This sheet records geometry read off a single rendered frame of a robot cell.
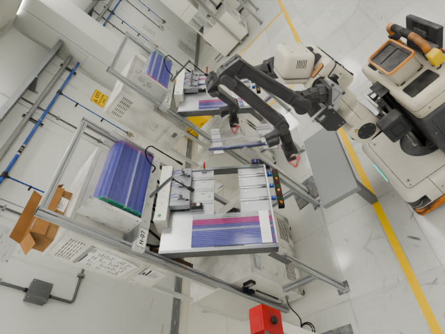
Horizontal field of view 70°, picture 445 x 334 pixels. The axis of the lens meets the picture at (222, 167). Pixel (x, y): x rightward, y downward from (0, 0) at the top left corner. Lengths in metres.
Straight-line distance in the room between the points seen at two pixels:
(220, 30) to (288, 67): 4.88
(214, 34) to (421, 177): 4.98
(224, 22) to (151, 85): 3.59
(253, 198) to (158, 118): 1.33
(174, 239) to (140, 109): 1.42
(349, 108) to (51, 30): 4.15
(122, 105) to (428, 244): 2.55
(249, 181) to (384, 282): 1.07
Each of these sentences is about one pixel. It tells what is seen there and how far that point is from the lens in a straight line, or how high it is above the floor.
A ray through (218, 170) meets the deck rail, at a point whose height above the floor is 0.94.
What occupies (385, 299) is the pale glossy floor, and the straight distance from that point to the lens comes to 2.34.
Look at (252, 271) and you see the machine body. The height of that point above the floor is 0.61.
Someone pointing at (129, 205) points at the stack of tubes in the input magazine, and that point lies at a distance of 1.93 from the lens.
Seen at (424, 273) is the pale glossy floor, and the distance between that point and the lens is 2.29.
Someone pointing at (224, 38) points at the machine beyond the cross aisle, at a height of 0.31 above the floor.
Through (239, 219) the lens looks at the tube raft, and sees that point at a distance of 2.03.
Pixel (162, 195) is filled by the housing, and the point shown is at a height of 1.26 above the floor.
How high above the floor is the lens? 2.07
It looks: 29 degrees down
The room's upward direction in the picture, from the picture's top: 57 degrees counter-clockwise
